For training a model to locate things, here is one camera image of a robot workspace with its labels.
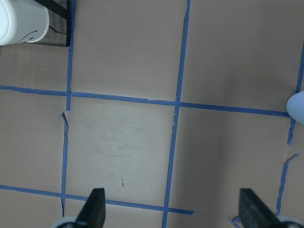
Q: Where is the white mug near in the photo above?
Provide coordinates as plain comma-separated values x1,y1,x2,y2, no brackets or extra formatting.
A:
0,0,49,46

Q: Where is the blue plastic cup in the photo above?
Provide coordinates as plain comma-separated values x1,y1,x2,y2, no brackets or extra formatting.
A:
286,91,304,124

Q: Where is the black wire mug rack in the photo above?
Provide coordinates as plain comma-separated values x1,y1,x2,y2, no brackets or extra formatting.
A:
35,0,72,48

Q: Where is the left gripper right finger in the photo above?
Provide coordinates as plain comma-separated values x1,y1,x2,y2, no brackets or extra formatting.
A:
238,188,304,228

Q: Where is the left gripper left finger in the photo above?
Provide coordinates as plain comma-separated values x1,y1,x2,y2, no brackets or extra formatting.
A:
53,188,106,228

